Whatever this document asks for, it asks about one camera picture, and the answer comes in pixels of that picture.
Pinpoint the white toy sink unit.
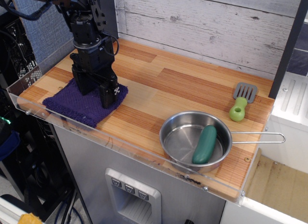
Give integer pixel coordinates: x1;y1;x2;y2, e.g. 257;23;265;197
221;72;308;224

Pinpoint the grey spatula green handle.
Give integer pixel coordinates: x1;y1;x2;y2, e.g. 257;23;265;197
229;82;257;121

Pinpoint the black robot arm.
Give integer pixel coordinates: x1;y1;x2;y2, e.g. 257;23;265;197
0;0;120;108

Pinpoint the small steel frying pan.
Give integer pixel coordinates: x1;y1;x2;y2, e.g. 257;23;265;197
159;110;286;173

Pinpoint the green toy cucumber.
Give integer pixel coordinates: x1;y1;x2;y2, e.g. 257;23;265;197
192;125;217;164

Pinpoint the purple terry cloth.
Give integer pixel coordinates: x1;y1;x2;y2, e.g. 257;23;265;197
42;79;128;128

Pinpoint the dark grey right post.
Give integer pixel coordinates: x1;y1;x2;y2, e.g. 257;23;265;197
269;0;308;99

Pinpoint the blue fabric panel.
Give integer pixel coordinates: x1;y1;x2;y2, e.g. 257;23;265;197
21;5;75;66

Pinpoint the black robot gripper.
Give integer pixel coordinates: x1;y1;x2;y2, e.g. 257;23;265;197
70;36;120;108

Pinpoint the silver toy fridge dispenser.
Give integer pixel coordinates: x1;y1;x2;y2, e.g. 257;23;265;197
105;168;162;224

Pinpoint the clear acrylic counter guard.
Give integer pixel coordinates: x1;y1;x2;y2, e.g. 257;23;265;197
12;39;274;204

